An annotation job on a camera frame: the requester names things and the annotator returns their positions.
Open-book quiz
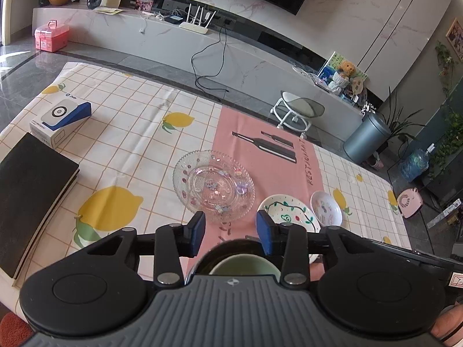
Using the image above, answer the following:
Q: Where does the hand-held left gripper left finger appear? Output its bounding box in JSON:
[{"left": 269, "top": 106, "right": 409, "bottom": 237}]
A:
[{"left": 80, "top": 210, "right": 207, "bottom": 287}]

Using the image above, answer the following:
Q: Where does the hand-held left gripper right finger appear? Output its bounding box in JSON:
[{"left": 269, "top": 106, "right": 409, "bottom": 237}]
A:
[{"left": 256, "top": 211, "right": 381, "bottom": 289}]

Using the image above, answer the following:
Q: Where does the blue steel bowl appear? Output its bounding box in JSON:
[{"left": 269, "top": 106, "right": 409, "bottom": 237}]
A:
[{"left": 186, "top": 238, "right": 286, "bottom": 285}]

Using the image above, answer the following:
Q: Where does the fruit print white plate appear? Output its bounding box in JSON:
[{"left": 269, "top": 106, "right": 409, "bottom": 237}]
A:
[{"left": 257, "top": 194, "right": 321, "bottom": 265}]

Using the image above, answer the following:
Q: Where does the green ceramic bowl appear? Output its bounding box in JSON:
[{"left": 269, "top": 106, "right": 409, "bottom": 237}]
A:
[{"left": 209, "top": 254, "right": 281, "bottom": 277}]

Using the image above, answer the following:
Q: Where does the clear glass plate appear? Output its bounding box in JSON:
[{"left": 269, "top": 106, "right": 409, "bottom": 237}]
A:
[{"left": 172, "top": 149, "right": 256, "bottom": 224}]

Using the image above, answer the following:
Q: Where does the small white dish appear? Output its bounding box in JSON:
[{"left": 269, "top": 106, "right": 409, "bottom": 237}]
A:
[{"left": 310, "top": 190, "right": 343, "bottom": 228}]

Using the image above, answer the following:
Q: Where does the person's right hand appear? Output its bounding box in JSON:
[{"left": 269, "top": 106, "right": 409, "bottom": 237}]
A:
[{"left": 432, "top": 305, "right": 463, "bottom": 344}]

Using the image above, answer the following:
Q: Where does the white long carton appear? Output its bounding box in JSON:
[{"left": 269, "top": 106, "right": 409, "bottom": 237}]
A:
[{"left": 426, "top": 202, "right": 462, "bottom": 229}]

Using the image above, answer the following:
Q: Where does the pink desk fan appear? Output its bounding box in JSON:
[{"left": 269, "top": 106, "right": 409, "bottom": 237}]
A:
[{"left": 396, "top": 187, "right": 424, "bottom": 219}]

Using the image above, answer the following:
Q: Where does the pink placemat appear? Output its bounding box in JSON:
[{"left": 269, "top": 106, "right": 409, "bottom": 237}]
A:
[{"left": 181, "top": 106, "right": 324, "bottom": 283}]

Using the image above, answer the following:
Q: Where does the grey cabinet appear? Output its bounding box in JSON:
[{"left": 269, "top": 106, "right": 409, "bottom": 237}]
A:
[{"left": 421, "top": 94, "right": 463, "bottom": 210}]

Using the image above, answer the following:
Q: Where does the blue water bottle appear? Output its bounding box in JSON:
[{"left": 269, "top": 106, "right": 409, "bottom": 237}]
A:
[{"left": 397, "top": 144, "right": 435, "bottom": 183}]

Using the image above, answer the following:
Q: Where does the leafy pothos plant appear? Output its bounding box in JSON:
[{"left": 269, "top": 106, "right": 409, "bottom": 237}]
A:
[{"left": 430, "top": 112, "right": 463, "bottom": 178}]

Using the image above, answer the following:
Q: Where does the white stool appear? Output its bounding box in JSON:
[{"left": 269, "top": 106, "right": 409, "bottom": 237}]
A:
[{"left": 271, "top": 91, "right": 325, "bottom": 140}]

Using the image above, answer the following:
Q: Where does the lemon checkered tablecloth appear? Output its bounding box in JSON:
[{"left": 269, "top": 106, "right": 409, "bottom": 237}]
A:
[{"left": 0, "top": 61, "right": 415, "bottom": 311}]

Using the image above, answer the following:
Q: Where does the grey trash can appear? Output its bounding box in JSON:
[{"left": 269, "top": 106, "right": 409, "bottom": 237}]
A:
[{"left": 342, "top": 112, "right": 392, "bottom": 163}]

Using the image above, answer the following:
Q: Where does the long-leaf potted plant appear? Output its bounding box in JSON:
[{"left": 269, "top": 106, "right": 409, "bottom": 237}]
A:
[{"left": 379, "top": 86, "right": 428, "bottom": 145}]

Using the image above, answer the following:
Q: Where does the black notebook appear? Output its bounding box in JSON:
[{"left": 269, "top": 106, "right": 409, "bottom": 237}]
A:
[{"left": 0, "top": 132, "right": 80, "bottom": 281}]

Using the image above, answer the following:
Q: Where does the round hand fan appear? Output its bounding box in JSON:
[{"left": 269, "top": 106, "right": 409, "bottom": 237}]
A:
[{"left": 349, "top": 75, "right": 366, "bottom": 97}]

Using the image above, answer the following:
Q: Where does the white and blue box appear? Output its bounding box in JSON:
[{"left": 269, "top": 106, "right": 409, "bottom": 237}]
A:
[{"left": 29, "top": 99, "right": 92, "bottom": 149}]

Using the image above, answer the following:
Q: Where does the teddy bear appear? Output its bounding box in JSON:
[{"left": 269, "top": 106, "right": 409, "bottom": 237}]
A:
[{"left": 329, "top": 61, "right": 357, "bottom": 93}]

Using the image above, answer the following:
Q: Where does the green and blue painting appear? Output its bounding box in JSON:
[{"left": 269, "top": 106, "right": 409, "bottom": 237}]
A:
[{"left": 318, "top": 51, "right": 368, "bottom": 91}]

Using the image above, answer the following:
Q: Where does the marble television console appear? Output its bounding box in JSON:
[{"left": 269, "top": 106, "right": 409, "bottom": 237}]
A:
[{"left": 32, "top": 3, "right": 366, "bottom": 142}]

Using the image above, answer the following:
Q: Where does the hanging green vine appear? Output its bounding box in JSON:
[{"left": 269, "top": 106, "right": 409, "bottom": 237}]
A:
[{"left": 433, "top": 39, "right": 463, "bottom": 91}]

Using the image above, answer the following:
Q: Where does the white router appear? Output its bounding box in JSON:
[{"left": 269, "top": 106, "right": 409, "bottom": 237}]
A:
[{"left": 179, "top": 2, "right": 217, "bottom": 35}]

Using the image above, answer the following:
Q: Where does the red textured seat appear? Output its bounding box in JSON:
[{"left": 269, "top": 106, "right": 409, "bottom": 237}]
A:
[{"left": 0, "top": 312, "right": 37, "bottom": 347}]

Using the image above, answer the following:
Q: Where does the pink storage case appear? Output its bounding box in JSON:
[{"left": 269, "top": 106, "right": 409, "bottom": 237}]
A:
[{"left": 34, "top": 20, "right": 69, "bottom": 53}]

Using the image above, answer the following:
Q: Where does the black cable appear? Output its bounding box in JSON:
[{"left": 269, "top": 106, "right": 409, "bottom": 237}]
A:
[{"left": 190, "top": 25, "right": 231, "bottom": 93}]

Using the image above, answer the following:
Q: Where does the framed wall picture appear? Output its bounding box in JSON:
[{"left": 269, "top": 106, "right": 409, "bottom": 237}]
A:
[{"left": 445, "top": 18, "right": 463, "bottom": 60}]

